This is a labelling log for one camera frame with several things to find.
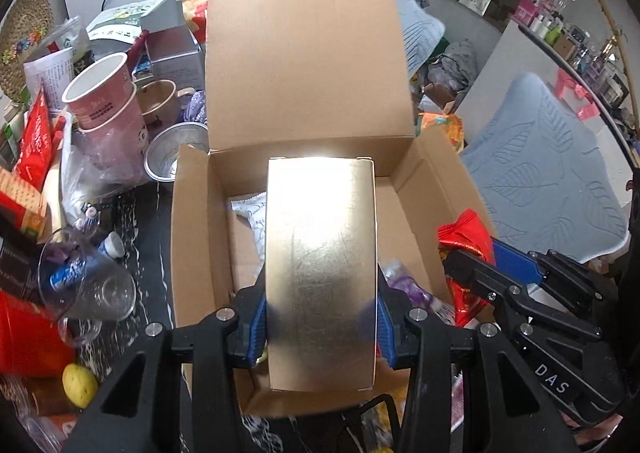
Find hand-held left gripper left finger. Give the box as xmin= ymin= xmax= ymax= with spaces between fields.
xmin=62 ymin=285 xmax=269 ymax=453

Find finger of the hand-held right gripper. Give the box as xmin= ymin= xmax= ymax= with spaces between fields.
xmin=444 ymin=249 xmax=602 ymax=341
xmin=492 ymin=238 xmax=616 ymax=316

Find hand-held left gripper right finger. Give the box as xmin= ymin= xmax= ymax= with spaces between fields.
xmin=376 ymin=277 xmax=571 ymax=453

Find red gold-print snack packet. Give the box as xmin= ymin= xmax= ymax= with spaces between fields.
xmin=437 ymin=210 xmax=501 ymax=329

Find purple silver snack packet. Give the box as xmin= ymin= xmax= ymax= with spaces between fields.
xmin=385 ymin=260 xmax=456 ymax=324

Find gold paper box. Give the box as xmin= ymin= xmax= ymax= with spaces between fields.
xmin=265 ymin=157 xmax=378 ymax=391

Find white printed snack packet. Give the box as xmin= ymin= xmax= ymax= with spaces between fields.
xmin=230 ymin=193 xmax=271 ymax=264

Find cardboard box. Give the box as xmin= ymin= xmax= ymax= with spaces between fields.
xmin=170 ymin=0 xmax=501 ymax=419

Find person's right hand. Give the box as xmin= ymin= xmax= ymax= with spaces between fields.
xmin=575 ymin=412 xmax=627 ymax=450

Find orange snack bag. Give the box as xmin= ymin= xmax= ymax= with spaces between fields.
xmin=415 ymin=113 xmax=466 ymax=154

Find clear glass measuring cup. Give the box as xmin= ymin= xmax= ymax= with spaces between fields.
xmin=37 ymin=228 xmax=137 ymax=349

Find pink ribbon bows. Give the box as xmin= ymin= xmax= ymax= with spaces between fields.
xmin=555 ymin=70 xmax=601 ymax=118

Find yellow lemon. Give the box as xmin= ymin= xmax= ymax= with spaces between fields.
xmin=61 ymin=363 xmax=99 ymax=409

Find steel bowl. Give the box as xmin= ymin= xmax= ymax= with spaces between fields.
xmin=143 ymin=123 xmax=208 ymax=184

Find blue white tube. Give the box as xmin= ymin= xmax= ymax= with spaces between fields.
xmin=50 ymin=258 xmax=86 ymax=291

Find white cabinet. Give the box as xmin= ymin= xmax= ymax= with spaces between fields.
xmin=457 ymin=18 xmax=640 ymax=174

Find red plastic bottle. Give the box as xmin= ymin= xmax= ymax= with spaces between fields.
xmin=0 ymin=290 xmax=76 ymax=379

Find clear plastic bag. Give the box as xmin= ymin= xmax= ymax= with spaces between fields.
xmin=60 ymin=133 xmax=151 ymax=229

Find row of cosmetic bottles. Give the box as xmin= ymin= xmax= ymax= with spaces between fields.
xmin=515 ymin=0 xmax=640 ymax=108

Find brown small pot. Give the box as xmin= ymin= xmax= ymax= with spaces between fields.
xmin=135 ymin=79 xmax=196 ymax=126

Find bamboo pole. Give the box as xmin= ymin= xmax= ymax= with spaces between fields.
xmin=570 ymin=0 xmax=640 ymax=84

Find red standing pouch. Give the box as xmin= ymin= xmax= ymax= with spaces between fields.
xmin=12 ymin=88 xmax=66 ymax=188

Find grey metal box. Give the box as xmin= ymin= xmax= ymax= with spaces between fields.
xmin=145 ymin=25 xmax=206 ymax=84

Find printed paper sheet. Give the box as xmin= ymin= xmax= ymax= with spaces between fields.
xmin=24 ymin=48 xmax=76 ymax=104

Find white green printed pouch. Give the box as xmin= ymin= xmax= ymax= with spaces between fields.
xmin=87 ymin=0 xmax=181 ymax=44

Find woven round trivet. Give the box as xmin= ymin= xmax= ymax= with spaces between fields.
xmin=0 ymin=0 xmax=53 ymax=98

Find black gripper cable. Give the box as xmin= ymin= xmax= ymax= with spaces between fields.
xmin=342 ymin=393 xmax=401 ymax=453

